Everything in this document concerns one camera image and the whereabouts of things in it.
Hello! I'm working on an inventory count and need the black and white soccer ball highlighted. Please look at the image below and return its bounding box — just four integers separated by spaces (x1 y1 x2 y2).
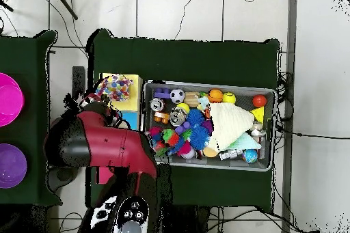
170 88 187 105

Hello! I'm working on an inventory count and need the pink plastic bowl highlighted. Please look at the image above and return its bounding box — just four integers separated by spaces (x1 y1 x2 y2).
0 72 25 128

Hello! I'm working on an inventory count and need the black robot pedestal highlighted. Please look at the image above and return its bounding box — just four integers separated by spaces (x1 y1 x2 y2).
158 204 219 233

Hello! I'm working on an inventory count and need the wooden box with three holes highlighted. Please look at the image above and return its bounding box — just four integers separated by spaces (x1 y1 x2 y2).
97 72 144 186

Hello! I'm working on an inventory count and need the yellow tennis ball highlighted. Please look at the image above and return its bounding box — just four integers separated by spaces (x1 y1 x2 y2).
176 102 190 115

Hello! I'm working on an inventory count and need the blue spiky rubber ball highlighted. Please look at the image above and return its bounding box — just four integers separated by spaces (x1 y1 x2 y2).
187 108 205 127
189 127 211 152

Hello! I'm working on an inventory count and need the clear mesh bin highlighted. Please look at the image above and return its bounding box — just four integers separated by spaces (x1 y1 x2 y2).
143 79 277 173

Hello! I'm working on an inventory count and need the crushed red drink can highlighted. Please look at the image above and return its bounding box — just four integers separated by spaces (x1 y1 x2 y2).
149 98 165 113

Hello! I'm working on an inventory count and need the red ball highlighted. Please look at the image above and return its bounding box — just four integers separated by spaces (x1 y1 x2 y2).
252 94 268 108

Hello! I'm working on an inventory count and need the yellow cheese wedge toy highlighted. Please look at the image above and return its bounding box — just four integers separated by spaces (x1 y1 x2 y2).
251 106 265 124

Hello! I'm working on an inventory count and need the long polka dot cloth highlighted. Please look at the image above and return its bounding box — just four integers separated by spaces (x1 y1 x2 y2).
95 74 135 103

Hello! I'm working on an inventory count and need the cream knitted cloth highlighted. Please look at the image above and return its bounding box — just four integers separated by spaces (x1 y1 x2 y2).
206 101 256 153

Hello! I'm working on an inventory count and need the mint green cloth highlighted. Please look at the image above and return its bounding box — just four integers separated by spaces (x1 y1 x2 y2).
226 131 263 151

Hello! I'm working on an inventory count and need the orange toy basketball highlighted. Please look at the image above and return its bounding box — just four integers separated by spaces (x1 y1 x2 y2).
208 88 224 104

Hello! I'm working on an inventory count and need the yellow smiley ball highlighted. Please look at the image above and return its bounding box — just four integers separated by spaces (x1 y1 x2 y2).
222 92 237 105

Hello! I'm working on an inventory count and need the black rod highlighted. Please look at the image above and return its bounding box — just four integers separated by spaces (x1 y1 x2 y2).
51 0 79 20

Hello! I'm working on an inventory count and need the purple plastic bowl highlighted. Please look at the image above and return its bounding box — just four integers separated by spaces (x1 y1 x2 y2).
0 143 28 190

